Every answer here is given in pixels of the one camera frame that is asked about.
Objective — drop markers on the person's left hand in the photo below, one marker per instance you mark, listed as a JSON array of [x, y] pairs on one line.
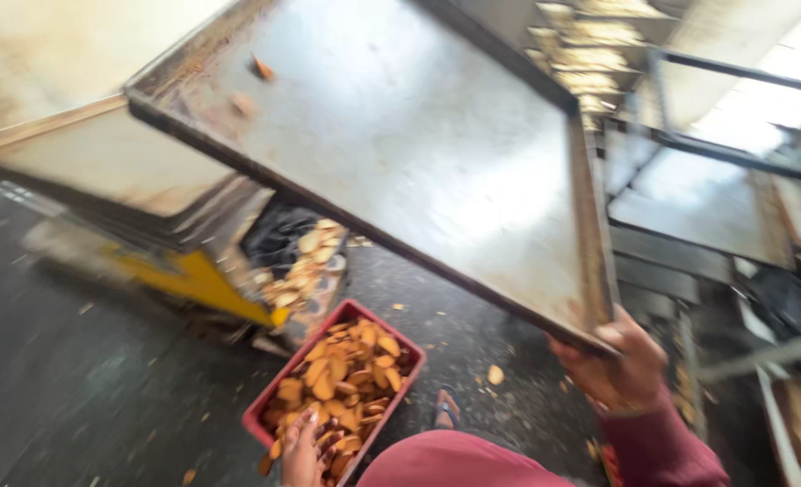
[[302, 453]]

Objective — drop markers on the person's right hand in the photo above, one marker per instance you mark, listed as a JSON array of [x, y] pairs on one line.
[[620, 379]]

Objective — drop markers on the person's left fingers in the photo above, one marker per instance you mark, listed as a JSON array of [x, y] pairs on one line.
[[323, 436]]

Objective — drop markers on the large metal baking tray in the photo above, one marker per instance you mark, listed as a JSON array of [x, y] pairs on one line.
[[400, 142]]

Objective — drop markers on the pile of golden rusks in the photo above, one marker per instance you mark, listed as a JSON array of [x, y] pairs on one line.
[[350, 382]]

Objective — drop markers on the red plastic crate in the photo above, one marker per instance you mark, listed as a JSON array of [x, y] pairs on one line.
[[285, 385]]

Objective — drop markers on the person's sandalled foot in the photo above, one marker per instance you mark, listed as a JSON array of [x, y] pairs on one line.
[[447, 409]]

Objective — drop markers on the person's maroon trousers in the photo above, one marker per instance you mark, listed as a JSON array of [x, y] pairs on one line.
[[461, 463]]

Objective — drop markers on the heap of pale rusks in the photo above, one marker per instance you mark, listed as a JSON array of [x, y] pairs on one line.
[[302, 267]]

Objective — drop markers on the single rusk piece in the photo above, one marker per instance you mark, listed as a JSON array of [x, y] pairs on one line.
[[495, 375]]

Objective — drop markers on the yellow metal stand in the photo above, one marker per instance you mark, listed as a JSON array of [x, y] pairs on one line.
[[201, 281]]

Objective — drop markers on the black plastic bag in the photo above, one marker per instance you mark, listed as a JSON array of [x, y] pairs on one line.
[[275, 233]]

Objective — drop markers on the pale rusk crumb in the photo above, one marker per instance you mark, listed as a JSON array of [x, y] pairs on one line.
[[241, 103]]

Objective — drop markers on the stack of metal trays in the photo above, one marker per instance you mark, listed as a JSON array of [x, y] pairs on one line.
[[103, 169]]

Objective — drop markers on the orange rusk crumb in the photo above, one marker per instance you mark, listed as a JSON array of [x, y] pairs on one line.
[[263, 68]]

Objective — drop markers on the rack of rusk trays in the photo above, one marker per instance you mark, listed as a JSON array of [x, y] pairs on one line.
[[593, 57]]

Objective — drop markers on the dark metal frame rack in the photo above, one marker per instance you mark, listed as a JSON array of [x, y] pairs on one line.
[[705, 203]]

